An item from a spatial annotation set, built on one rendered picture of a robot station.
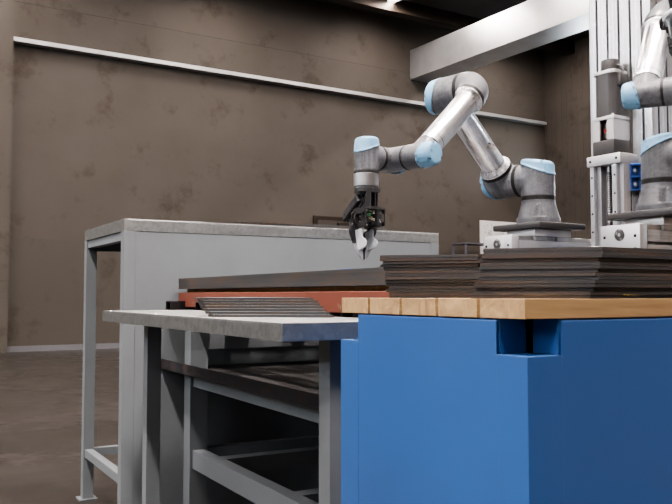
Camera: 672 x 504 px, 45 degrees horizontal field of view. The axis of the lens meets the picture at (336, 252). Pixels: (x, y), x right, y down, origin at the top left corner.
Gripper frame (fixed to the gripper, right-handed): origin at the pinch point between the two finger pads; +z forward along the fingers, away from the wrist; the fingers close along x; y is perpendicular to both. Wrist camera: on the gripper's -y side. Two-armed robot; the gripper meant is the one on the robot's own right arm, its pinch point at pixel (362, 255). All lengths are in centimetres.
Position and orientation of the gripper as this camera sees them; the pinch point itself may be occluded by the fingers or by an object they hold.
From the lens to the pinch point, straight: 240.5
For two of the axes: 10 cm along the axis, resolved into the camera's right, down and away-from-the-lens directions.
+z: -0.1, 10.0, -0.6
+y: 5.1, -0.5, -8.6
